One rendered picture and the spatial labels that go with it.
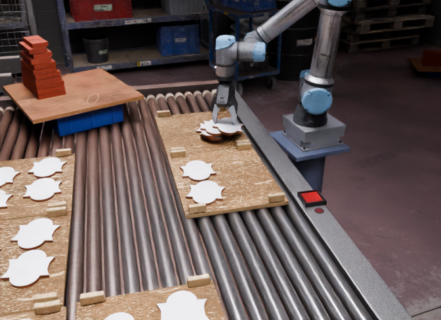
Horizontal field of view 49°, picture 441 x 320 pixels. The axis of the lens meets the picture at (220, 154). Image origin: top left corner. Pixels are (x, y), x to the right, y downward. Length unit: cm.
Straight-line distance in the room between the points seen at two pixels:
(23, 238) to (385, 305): 102
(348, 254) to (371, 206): 196
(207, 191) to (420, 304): 149
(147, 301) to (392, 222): 228
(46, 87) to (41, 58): 13
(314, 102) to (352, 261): 72
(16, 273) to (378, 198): 263
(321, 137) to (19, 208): 122
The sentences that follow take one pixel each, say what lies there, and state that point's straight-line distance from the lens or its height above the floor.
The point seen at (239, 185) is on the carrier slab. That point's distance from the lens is 169.
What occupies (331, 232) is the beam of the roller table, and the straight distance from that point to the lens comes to 154.
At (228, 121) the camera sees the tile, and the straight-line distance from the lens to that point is 203.
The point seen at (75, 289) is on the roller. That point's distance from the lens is 136.
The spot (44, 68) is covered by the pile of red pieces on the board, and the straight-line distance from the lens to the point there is 227.
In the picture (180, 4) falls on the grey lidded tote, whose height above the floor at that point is 76.
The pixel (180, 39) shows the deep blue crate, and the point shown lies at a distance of 607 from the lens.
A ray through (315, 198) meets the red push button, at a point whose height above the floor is 93.
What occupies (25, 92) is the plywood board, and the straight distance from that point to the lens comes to 241.
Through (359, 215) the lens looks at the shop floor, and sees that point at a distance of 330.
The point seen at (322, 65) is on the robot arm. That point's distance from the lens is 189.
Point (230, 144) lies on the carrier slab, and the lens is 198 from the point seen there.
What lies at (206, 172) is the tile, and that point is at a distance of 175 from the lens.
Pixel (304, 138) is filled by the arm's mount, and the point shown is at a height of 93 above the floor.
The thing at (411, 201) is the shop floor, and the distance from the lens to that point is 356.
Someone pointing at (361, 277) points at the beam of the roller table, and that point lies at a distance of 140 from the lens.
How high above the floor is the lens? 182
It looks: 28 degrees down
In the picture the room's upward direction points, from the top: straight up
